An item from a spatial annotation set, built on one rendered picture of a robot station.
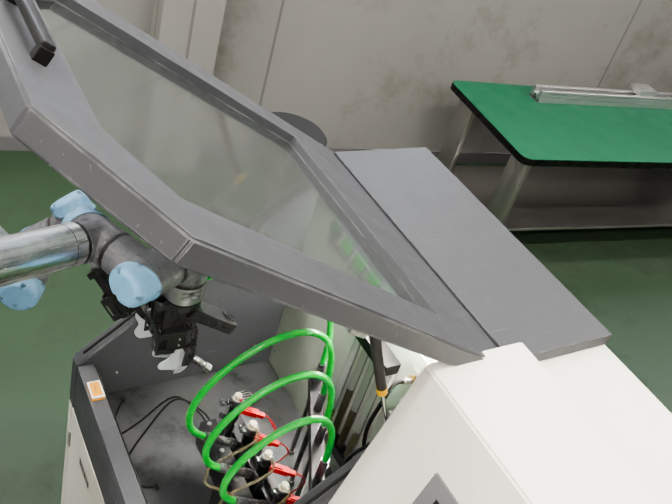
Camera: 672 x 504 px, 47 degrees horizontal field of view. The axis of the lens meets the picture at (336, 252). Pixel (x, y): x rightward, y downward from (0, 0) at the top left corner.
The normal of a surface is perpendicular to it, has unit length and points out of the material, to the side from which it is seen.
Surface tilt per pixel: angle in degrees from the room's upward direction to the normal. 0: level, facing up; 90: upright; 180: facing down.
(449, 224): 0
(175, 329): 0
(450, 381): 0
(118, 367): 90
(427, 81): 90
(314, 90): 90
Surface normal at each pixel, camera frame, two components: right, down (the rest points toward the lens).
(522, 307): 0.25, -0.77
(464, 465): -0.77, -0.07
